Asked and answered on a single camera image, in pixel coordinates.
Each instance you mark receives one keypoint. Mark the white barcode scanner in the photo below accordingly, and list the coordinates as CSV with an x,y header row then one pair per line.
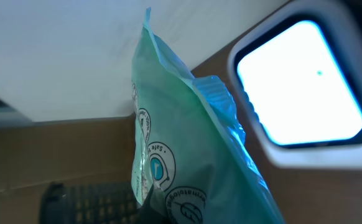
x,y
299,77

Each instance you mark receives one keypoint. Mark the teal wet wipes pack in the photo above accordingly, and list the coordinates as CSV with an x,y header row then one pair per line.
x,y
190,163

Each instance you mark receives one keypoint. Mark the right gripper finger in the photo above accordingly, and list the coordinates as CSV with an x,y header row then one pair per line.
x,y
88,204

